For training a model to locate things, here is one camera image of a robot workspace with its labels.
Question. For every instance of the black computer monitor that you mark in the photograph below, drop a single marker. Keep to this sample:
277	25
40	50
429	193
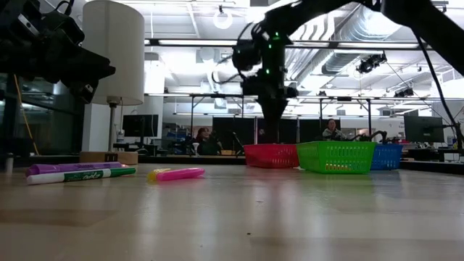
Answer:
423	128
140	125

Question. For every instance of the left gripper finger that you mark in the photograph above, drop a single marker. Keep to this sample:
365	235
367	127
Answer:
88	69

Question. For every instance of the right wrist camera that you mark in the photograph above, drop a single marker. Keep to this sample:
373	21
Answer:
246	56

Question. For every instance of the yellow highlighter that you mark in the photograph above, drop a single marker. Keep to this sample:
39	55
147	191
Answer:
152	175

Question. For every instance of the black ceiling spotlight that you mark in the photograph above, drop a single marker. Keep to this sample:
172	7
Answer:
371	62
404	92

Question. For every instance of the yellow pole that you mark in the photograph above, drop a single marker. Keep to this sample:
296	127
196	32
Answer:
26	116

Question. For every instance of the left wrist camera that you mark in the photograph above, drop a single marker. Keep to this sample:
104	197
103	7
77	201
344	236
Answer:
61	30

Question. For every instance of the green Expo marker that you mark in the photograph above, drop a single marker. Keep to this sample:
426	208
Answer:
83	175

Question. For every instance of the green plastic basket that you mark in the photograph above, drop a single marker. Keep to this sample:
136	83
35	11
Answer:
335	156

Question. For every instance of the white bottle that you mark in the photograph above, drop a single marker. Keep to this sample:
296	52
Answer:
9	165

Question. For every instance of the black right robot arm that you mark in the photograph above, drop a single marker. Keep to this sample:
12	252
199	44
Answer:
427	25

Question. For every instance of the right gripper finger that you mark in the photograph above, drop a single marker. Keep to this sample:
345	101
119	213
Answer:
273	116

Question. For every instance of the blue plastic basket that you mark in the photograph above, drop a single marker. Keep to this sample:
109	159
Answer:
388	157

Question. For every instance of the thick purple Sharpie highlighter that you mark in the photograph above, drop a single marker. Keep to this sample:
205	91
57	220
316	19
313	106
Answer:
72	167

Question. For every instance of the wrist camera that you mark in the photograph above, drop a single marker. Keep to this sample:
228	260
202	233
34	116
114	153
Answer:
61	30
246	56

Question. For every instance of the red plastic basket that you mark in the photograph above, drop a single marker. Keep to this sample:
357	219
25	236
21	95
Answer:
271	156

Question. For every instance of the person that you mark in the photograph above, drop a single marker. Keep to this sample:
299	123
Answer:
204	141
331	130

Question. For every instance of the black aluminium table frame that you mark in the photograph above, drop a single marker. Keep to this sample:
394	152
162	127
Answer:
188	159

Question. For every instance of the pink highlighter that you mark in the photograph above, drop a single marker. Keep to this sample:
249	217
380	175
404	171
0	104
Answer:
181	174

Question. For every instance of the white shade table lamp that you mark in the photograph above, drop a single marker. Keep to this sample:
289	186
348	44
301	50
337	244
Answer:
116	54

